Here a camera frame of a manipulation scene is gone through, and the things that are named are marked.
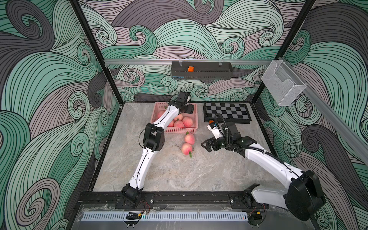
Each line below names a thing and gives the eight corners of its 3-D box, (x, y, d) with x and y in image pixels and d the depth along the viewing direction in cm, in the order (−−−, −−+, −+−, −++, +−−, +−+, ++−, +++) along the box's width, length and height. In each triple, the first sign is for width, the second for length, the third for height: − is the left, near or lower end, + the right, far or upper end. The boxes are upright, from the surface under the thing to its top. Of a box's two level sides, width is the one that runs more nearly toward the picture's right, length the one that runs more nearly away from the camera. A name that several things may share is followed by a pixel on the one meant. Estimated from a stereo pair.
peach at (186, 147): (185, 156, 91) (185, 153, 87) (179, 149, 94) (179, 145, 90) (193, 151, 93) (193, 147, 89) (187, 144, 96) (187, 140, 92)
